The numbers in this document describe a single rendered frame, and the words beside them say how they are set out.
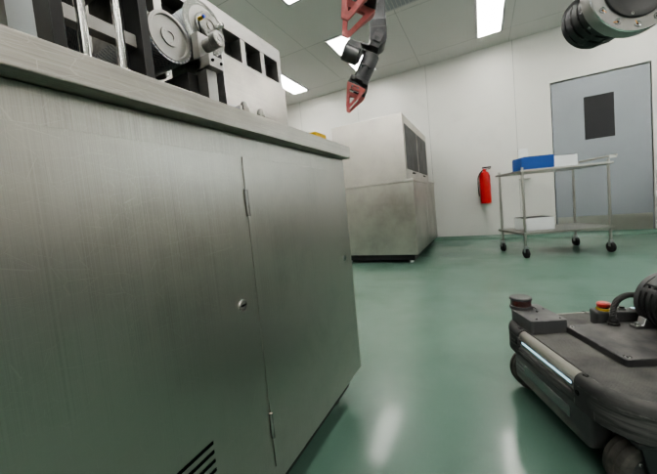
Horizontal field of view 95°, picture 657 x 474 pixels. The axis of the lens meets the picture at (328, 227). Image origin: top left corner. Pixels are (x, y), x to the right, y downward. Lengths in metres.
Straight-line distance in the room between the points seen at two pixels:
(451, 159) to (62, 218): 5.04
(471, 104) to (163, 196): 5.07
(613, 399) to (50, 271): 1.01
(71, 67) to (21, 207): 0.16
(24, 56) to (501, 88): 5.24
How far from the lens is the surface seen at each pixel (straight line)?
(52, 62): 0.47
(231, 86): 1.63
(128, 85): 0.51
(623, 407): 0.95
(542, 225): 3.87
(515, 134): 5.26
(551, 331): 1.21
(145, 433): 0.56
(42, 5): 0.72
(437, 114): 5.37
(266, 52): 1.98
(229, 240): 0.60
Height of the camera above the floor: 0.69
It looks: 4 degrees down
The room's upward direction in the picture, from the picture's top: 5 degrees counter-clockwise
